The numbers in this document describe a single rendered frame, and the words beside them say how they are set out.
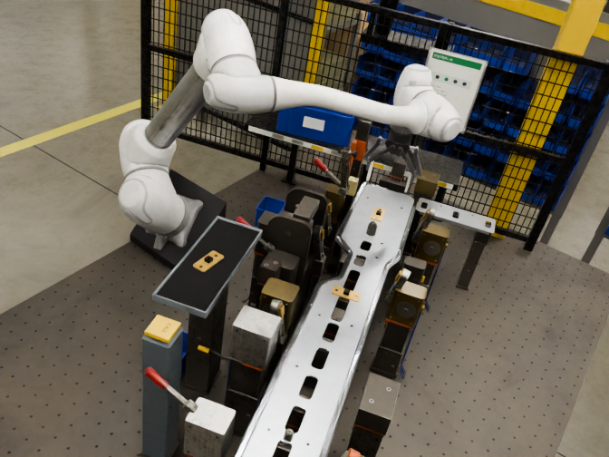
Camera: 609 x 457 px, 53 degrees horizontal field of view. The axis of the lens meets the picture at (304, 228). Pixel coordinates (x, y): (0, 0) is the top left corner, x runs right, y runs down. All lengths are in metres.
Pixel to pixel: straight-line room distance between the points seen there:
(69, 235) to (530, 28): 2.76
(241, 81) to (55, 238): 2.12
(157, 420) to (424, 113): 1.08
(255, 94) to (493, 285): 1.33
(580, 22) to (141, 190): 1.64
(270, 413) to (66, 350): 0.78
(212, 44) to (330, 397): 0.99
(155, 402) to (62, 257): 2.00
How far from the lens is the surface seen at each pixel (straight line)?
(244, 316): 1.51
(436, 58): 2.49
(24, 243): 3.57
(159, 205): 2.07
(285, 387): 1.52
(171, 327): 1.40
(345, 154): 2.07
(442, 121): 1.77
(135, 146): 2.14
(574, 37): 2.50
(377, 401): 1.51
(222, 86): 1.67
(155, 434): 1.65
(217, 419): 1.37
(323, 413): 1.49
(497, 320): 2.39
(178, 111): 1.97
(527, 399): 2.16
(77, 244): 3.53
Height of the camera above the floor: 2.17
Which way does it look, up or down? 35 degrees down
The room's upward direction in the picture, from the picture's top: 11 degrees clockwise
